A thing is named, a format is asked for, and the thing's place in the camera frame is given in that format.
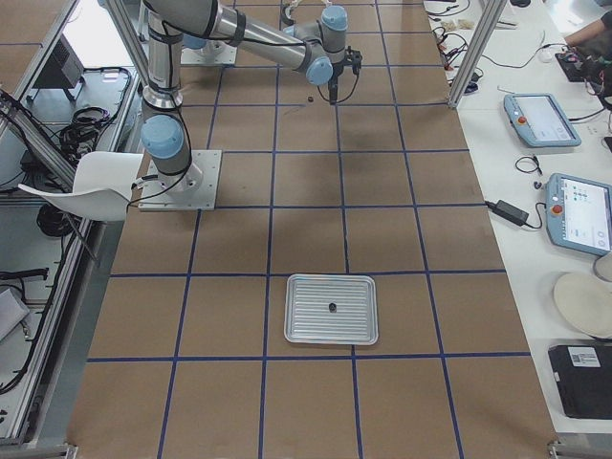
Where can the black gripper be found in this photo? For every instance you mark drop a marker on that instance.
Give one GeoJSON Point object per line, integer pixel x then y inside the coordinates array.
{"type": "Point", "coordinates": [336, 73]}

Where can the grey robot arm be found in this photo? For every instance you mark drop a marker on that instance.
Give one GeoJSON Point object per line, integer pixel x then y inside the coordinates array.
{"type": "Point", "coordinates": [317, 50]}

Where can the ribbed metal tray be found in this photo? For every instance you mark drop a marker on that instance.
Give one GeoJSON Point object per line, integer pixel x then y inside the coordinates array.
{"type": "Point", "coordinates": [307, 317]}

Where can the olive green brake shoe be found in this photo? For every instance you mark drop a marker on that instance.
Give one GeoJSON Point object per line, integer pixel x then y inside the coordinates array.
{"type": "Point", "coordinates": [287, 11]}

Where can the upper blue teach pendant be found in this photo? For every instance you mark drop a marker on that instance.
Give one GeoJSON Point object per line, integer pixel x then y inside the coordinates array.
{"type": "Point", "coordinates": [539, 122]}

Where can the blue teach pendant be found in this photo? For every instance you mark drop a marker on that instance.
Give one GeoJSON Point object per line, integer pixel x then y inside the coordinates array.
{"type": "Point", "coordinates": [578, 214]}
{"type": "Point", "coordinates": [539, 122]}

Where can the black power adapter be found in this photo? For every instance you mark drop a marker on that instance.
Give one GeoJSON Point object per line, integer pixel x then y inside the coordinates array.
{"type": "Point", "coordinates": [509, 212]}

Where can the white plastic chair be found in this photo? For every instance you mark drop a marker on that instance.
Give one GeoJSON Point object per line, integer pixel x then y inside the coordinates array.
{"type": "Point", "coordinates": [101, 188]}

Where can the lower blue teach pendant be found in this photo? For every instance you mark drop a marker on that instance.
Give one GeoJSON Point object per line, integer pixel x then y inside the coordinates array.
{"type": "Point", "coordinates": [578, 214]}

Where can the beige round plate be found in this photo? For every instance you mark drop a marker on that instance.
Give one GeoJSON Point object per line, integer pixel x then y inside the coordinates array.
{"type": "Point", "coordinates": [585, 303]}

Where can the black laptop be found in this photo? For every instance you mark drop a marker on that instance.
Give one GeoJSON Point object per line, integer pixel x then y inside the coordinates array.
{"type": "Point", "coordinates": [583, 377]}

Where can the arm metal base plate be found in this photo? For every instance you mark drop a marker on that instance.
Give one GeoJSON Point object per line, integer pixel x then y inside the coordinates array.
{"type": "Point", "coordinates": [196, 190]}
{"type": "Point", "coordinates": [213, 54]}

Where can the right aluminium frame post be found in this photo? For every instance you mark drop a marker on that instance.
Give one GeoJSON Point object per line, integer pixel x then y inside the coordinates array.
{"type": "Point", "coordinates": [481, 35]}

